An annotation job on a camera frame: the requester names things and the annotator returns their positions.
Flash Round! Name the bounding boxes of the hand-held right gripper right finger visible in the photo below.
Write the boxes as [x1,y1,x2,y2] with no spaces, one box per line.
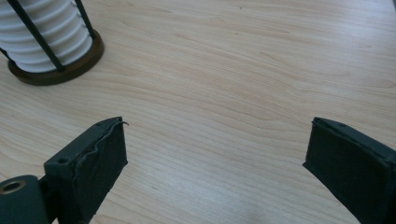
[302,117,396,224]

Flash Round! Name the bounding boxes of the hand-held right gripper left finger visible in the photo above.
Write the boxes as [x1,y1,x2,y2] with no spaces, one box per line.
[43,116,130,224]

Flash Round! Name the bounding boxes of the black rod wooden base holder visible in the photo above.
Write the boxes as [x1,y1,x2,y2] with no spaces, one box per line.
[0,0,106,87]

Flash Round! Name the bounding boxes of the stack of white paper cups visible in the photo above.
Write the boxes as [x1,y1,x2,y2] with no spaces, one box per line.
[0,0,93,75]

